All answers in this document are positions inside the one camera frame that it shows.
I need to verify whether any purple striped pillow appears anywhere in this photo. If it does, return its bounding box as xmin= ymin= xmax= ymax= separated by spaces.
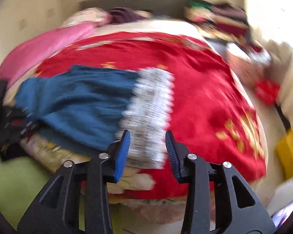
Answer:
xmin=110 ymin=7 xmax=152 ymax=23

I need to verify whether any red object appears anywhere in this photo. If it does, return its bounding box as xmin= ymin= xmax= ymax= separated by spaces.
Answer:
xmin=255 ymin=80 xmax=280 ymax=105

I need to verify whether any floral pillow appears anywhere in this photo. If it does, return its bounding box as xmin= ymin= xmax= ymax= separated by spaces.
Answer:
xmin=63 ymin=7 xmax=113 ymax=27

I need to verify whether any person's left forearm green sleeve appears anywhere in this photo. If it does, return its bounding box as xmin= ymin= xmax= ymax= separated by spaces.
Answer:
xmin=0 ymin=156 xmax=64 ymax=227

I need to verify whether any blue denim pants lace trim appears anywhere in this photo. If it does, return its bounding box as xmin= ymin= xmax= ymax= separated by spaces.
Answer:
xmin=15 ymin=65 xmax=175 ymax=170

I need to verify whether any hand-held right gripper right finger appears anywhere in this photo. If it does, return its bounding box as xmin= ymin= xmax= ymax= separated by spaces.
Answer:
xmin=165 ymin=130 xmax=276 ymax=234

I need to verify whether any pile of folded clothes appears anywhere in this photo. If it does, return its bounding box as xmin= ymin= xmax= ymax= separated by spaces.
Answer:
xmin=184 ymin=0 xmax=271 ymax=66

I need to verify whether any pink quilt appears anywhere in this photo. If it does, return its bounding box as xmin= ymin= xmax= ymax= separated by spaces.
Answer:
xmin=0 ymin=22 xmax=100 ymax=90

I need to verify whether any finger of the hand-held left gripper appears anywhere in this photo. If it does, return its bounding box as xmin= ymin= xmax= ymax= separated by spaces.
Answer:
xmin=12 ymin=107 xmax=43 ymax=137

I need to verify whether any red floral blanket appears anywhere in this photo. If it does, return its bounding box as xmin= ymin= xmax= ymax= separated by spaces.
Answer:
xmin=34 ymin=32 xmax=268 ymax=200

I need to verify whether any grey headboard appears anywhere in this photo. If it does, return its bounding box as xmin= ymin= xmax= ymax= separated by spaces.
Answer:
xmin=79 ymin=0 xmax=193 ymax=20

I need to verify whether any yellow object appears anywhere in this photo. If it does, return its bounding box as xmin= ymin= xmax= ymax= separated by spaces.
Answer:
xmin=276 ymin=130 xmax=293 ymax=178

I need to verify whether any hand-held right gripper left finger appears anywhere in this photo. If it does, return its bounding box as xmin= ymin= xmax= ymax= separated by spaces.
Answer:
xmin=17 ymin=130 xmax=131 ymax=234

